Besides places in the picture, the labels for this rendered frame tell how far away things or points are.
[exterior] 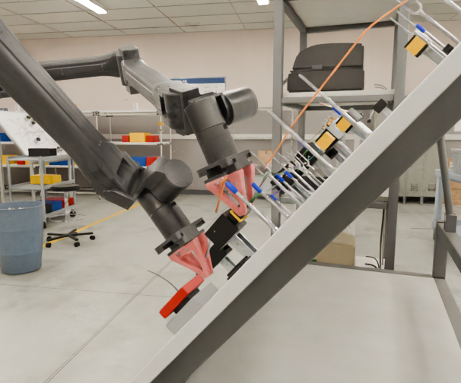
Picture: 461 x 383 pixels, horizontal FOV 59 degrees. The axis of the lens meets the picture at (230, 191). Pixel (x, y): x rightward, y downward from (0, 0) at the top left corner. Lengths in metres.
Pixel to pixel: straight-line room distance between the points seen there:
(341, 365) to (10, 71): 0.84
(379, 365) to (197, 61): 7.97
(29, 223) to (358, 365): 3.53
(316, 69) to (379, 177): 1.23
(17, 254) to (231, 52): 5.83
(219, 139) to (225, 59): 7.85
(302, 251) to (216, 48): 8.12
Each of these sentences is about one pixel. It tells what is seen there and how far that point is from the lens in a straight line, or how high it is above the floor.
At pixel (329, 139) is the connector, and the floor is 1.28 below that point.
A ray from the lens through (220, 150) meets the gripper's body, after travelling 0.67.
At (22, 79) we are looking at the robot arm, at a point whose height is 1.37.
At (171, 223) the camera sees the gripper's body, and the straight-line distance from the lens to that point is 0.75.
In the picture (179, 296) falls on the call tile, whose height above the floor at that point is 1.11.
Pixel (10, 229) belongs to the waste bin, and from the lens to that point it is 4.16.
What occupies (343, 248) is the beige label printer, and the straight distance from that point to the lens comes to 1.76.
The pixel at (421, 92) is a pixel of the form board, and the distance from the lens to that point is 0.38.
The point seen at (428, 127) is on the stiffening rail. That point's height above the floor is 1.31.
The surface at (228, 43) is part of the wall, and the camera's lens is 8.55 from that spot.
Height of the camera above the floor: 1.30
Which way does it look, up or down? 8 degrees down
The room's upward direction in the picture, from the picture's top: straight up
